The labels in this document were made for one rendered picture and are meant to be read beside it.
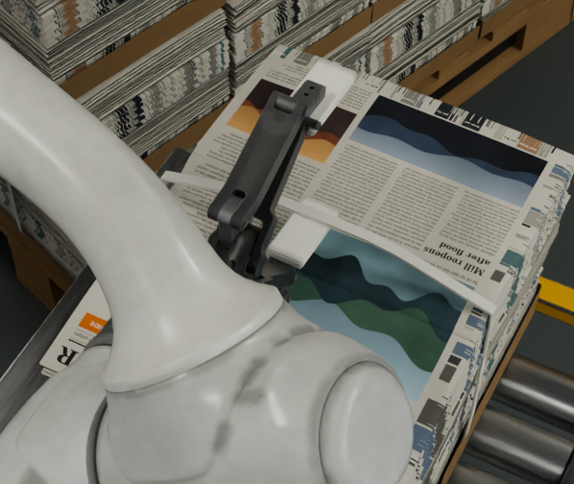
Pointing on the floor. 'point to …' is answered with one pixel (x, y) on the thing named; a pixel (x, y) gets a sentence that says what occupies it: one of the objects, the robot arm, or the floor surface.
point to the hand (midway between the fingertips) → (324, 147)
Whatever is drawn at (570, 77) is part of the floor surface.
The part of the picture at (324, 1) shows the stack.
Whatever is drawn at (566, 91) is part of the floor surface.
